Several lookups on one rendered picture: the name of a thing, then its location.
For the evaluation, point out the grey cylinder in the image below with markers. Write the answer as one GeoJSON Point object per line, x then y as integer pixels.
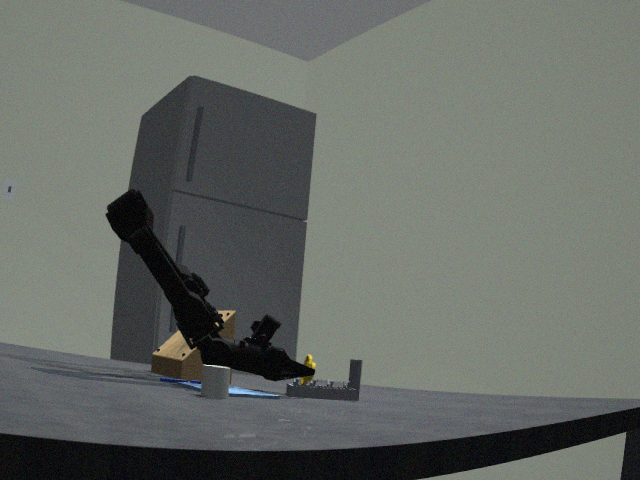
{"type": "Point", "coordinates": [215, 381]}

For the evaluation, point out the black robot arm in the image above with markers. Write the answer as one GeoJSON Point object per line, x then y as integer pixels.
{"type": "Point", "coordinates": [132, 220]}

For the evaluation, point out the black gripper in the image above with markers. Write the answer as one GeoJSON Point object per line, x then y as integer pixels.
{"type": "Point", "coordinates": [272, 363]}

